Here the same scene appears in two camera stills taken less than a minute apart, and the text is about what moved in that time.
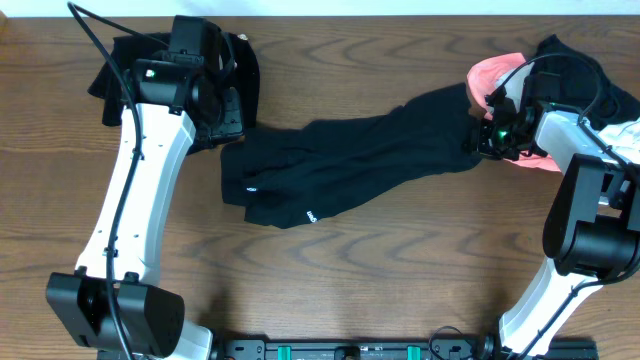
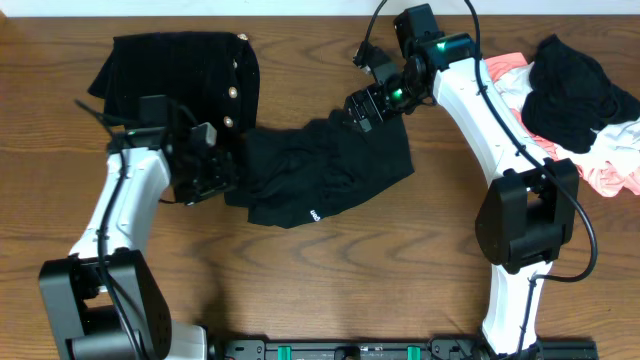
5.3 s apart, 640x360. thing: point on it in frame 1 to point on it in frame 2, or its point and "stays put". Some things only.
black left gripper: x=232 y=123 to x=221 y=177
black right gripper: x=484 y=128 to x=373 y=95
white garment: x=623 y=140 stays put
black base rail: x=384 y=349 stays put
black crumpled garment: x=584 y=86 stays put
